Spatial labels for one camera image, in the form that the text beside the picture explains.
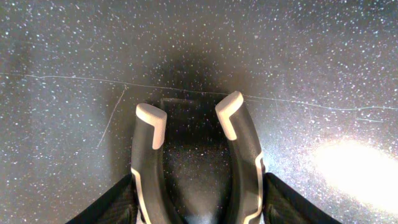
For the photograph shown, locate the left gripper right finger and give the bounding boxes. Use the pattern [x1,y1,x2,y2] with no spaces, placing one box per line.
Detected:
[262,172,343,224]

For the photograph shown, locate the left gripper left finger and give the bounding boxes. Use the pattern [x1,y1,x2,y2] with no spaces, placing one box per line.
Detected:
[65,174,140,224]

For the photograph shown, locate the black and white pliers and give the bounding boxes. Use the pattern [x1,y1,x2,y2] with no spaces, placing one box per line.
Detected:
[130,90,267,224]

